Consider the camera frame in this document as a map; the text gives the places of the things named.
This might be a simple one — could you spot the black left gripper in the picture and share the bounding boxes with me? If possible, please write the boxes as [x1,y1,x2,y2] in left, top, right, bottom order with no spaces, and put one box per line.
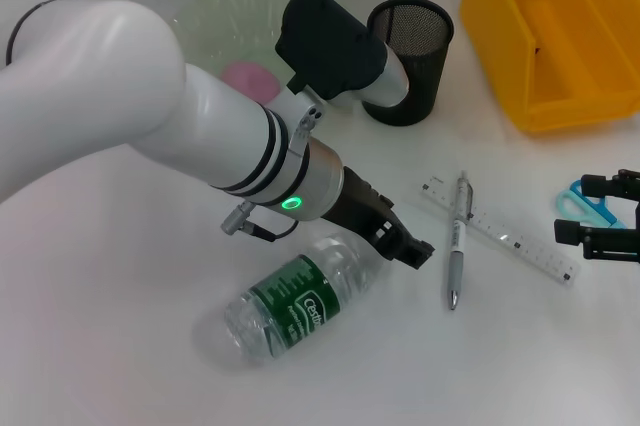
[319,164,436,271]

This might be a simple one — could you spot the blue teal scissors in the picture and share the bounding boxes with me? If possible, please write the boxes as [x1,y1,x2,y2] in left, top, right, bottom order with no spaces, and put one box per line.
[555,179,629,230]

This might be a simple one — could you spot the grey white ballpoint pen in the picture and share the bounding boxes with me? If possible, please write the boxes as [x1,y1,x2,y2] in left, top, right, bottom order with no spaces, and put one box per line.
[446,170,475,312]

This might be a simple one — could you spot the clear plastic ruler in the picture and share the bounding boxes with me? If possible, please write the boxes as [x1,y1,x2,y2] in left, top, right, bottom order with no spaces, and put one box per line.
[418,174,581,287]

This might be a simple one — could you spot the clear green-label water bottle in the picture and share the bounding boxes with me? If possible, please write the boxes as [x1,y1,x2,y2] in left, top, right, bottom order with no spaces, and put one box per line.
[223,231,396,361]

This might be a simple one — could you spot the pink peach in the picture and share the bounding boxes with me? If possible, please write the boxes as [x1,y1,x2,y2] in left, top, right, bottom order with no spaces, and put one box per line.
[221,59,282,106]

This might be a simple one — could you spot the black mesh pen holder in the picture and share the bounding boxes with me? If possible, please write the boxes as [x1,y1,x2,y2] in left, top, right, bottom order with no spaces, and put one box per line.
[360,0,455,127]

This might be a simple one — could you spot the green glass fruit plate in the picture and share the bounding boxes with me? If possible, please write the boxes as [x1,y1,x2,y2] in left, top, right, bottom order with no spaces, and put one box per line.
[172,0,351,107]

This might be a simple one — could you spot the yellow plastic bin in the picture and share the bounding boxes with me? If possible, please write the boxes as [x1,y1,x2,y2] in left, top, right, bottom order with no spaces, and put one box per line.
[458,0,640,135]

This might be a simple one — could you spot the left gripper cable with plug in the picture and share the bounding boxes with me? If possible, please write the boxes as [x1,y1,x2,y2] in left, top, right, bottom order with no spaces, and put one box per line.
[221,199,301,243]

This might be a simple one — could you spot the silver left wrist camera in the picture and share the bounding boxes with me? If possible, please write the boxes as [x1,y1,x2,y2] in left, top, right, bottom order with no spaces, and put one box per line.
[273,0,412,110]

